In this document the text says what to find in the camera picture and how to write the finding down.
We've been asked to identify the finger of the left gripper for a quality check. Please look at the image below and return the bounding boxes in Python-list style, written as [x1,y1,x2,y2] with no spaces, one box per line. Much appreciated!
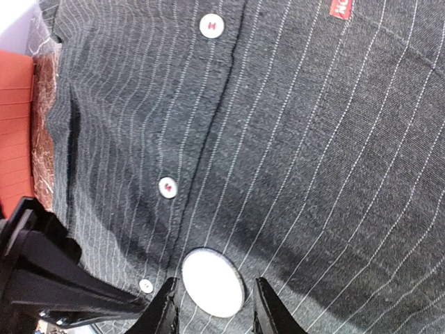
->
[1,197,146,327]

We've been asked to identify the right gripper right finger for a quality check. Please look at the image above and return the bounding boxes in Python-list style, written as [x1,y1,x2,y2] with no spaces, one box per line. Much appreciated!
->
[252,277,307,334]

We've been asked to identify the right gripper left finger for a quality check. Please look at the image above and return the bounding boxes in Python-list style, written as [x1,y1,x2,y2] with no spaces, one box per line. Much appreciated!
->
[126,277,180,334]

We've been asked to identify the round brooch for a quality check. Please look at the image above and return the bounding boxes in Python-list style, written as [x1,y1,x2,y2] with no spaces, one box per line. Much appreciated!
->
[181,248,245,318]

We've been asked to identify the black pinstriped shirt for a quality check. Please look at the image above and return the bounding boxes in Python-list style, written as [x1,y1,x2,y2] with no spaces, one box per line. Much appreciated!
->
[40,1,444,333]

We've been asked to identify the orange plastic bin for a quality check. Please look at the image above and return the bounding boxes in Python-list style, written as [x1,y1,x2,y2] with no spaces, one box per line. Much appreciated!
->
[1,50,34,218]

